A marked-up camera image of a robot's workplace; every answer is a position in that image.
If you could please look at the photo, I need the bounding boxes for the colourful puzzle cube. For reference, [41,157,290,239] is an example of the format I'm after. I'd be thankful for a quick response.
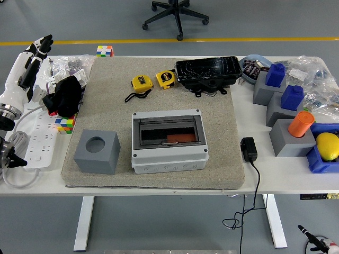
[54,115,77,135]

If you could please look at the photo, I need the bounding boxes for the white power strip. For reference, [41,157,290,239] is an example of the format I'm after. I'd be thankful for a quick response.
[23,111,61,170]

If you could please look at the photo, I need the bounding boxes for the yellow tape measure black strap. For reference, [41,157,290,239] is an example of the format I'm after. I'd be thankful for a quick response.
[124,75,154,103]

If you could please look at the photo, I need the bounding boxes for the white-faced puzzle cube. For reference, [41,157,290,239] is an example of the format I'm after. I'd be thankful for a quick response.
[96,45,115,58]

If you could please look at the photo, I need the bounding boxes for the white power strip cable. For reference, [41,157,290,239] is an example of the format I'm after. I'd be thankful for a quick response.
[0,105,47,189]

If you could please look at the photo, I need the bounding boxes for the blue plastic bin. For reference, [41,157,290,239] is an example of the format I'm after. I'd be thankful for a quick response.
[306,123,339,174]

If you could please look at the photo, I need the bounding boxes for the clear bags with white parts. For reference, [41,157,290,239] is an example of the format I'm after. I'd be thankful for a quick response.
[39,54,95,89]

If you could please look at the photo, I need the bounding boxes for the grey electrical box clear lid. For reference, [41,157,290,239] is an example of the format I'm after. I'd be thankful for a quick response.
[131,108,209,175]

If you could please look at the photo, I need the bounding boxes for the light blue tray dark packets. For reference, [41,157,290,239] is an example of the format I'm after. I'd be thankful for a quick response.
[239,54,273,85]

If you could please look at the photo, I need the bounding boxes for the black power adapter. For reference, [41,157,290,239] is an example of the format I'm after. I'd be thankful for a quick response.
[240,137,258,162]

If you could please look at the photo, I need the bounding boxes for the grey-brown mat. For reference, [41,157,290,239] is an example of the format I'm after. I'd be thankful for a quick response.
[61,57,245,189]

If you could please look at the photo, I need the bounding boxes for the black cloth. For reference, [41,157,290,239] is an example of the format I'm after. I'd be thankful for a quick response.
[42,76,83,117]

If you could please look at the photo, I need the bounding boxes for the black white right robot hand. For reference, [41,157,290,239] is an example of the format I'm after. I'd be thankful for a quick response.
[298,224,337,254]

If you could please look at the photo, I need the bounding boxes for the black office chair base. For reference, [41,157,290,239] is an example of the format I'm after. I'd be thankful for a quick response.
[142,0,209,42]

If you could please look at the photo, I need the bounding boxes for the white blue circuit breaker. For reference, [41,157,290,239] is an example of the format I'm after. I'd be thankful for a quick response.
[31,84,48,110]

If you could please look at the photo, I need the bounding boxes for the blue bottle-shaped block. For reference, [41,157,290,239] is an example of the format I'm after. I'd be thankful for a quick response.
[265,62,287,88]
[280,85,305,111]

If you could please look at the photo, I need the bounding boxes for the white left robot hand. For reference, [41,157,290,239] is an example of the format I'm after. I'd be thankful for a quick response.
[0,34,55,110]

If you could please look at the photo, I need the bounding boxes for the clear bags of small parts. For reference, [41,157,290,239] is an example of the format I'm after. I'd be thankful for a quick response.
[287,55,339,124]

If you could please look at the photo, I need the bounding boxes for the grey block with round hole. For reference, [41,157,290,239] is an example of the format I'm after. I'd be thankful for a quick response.
[73,129,121,175]

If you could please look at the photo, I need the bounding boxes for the yellow lemon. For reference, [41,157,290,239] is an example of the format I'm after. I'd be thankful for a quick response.
[316,132,339,162]

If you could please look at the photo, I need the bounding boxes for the black adapter cord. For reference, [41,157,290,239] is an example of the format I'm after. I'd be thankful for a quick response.
[222,160,268,254]

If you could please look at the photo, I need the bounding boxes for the black table control panel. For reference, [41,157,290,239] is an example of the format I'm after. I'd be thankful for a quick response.
[300,194,339,201]

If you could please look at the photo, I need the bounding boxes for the orange cylinder battery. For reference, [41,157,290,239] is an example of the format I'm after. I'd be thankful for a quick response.
[288,111,316,138]
[166,133,195,143]

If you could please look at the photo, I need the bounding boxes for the black plastic case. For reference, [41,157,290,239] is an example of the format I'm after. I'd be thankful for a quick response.
[174,56,243,97]

